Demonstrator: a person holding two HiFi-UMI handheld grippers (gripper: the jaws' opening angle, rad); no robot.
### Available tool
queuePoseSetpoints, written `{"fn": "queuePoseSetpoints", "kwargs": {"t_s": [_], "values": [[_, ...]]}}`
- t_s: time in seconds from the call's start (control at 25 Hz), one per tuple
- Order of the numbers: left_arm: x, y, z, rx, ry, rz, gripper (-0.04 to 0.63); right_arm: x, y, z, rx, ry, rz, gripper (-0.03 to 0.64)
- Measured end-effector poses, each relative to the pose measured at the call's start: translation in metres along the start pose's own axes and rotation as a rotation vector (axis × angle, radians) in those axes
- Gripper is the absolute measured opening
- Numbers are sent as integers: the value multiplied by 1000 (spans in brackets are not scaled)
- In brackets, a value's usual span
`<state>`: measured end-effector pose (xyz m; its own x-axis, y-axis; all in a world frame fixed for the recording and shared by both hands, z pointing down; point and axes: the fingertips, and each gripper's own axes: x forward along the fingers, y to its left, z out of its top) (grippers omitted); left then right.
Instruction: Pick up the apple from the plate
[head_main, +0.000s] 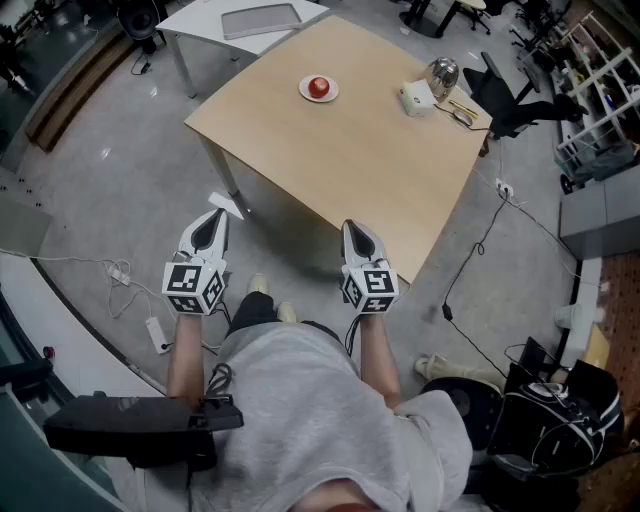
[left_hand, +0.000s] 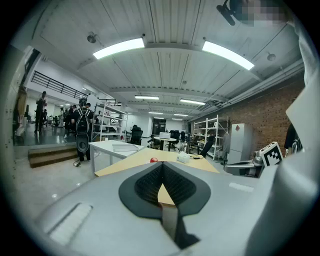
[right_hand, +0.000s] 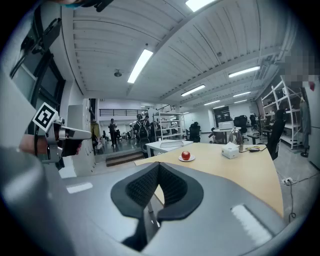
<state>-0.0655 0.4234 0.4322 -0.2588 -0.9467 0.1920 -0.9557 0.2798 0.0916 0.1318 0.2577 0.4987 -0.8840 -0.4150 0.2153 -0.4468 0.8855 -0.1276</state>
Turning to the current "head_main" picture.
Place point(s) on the white plate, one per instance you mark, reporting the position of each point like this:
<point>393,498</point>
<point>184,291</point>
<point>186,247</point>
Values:
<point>303,91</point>

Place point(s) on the black chair armrest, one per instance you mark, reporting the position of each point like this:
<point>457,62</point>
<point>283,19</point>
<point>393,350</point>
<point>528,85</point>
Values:
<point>130,425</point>

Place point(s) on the white table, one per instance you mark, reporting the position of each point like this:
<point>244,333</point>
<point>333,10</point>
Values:
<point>195,22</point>

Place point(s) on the person's black trousers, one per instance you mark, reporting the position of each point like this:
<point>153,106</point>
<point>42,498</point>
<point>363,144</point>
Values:
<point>252,312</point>

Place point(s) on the person's beige shoe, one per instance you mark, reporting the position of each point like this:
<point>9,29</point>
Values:
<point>287,312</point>
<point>259,285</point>

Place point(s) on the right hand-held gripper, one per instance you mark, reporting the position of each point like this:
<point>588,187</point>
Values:
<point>372,287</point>

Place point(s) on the wheeled cart with grey cloth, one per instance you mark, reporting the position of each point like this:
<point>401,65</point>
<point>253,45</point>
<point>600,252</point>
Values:
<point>597,162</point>

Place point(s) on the black office chair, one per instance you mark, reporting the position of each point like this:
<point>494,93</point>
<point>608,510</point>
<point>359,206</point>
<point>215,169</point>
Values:
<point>492,100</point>

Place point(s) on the grey cabinet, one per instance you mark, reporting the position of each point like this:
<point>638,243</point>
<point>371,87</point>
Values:
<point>600,215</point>

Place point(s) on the person's left forearm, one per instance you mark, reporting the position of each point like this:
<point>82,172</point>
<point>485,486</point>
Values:
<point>186,355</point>

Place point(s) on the black round chair base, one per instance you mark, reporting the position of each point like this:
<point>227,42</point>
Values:
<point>465,405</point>

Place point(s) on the white cylindrical bin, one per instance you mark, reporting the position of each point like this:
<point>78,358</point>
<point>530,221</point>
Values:
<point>575,315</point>

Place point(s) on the person's grey sweatshirt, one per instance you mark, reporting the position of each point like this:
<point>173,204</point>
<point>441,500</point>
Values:
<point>310,410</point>

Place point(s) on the white tissue box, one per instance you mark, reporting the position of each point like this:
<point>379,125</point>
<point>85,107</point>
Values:
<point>416,97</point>

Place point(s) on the red apple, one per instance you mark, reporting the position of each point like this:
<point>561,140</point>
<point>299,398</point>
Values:
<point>318,87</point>

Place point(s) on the person's right forearm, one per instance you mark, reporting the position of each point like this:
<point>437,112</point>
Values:
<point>378,355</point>

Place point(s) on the black backpack with white trim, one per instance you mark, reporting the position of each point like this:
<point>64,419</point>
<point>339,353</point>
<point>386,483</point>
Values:
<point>555,425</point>

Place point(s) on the grey rectangular tray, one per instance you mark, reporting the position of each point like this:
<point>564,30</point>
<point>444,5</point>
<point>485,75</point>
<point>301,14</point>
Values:
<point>260,21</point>

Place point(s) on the flat cardboard piece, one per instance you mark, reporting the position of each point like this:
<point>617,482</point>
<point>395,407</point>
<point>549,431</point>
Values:
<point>596,345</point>

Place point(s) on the white shelf rack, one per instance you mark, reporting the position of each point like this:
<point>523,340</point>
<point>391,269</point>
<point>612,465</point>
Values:
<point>597,75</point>

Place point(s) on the shiny metal kettle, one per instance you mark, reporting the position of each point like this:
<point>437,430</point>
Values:
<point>443,75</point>

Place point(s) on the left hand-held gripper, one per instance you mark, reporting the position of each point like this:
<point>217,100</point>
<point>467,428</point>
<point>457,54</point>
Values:
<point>192,285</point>

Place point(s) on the white power strip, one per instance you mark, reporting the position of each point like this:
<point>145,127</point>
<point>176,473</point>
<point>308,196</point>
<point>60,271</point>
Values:
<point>157,335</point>
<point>505,187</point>

